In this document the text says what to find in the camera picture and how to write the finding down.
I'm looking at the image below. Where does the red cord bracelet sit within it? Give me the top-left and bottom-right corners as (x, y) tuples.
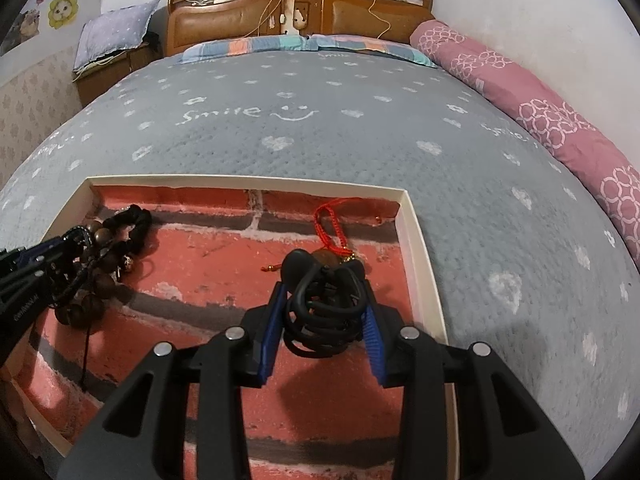
(259, 201), (366, 274)

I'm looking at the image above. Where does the brown wooden bead bracelet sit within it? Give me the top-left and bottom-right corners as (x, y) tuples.
(52, 219), (132, 392)

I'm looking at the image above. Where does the wooden nightstand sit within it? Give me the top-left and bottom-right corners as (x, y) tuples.
(71, 42), (164, 106)

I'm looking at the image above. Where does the grey cats sticker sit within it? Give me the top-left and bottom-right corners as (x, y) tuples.
(0, 6), (44, 57)

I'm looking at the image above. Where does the pink ring-patterned rolled quilt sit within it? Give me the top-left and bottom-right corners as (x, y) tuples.
(409, 19), (640, 267)

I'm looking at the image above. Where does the black scrunchie with charm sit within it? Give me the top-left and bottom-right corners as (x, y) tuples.
(102, 203), (154, 281)

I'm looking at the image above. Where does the sunflower cat face sticker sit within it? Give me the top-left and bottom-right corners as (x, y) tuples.
(47, 0), (81, 29)

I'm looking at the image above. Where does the brick-lined jewelry tray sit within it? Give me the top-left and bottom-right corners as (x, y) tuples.
(0, 174), (461, 480)

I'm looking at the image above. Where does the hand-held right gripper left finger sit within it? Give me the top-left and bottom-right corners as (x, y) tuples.
(57, 280), (288, 480)

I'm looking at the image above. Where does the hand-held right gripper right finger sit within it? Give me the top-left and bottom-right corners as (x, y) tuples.
(360, 280), (586, 480)

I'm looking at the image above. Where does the yellow charging cable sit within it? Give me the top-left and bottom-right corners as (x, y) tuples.
(363, 0), (394, 42)

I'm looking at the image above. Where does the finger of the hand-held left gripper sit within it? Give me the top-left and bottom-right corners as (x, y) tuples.
(0, 255), (86, 311)
(0, 227), (91, 273)

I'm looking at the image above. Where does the striped pillow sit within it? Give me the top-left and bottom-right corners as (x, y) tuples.
(307, 33), (436, 69)
(179, 35), (309, 65)

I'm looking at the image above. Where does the purple dotted pillow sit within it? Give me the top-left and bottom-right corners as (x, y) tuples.
(73, 0), (161, 72)

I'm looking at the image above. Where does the orange charging cable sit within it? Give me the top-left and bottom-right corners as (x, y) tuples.
(244, 0), (284, 42)

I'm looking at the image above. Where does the wooden bed headboard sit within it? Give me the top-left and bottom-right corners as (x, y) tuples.
(166, 0), (434, 59)

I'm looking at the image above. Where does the black hair claw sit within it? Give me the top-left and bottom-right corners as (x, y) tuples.
(281, 248), (370, 360)

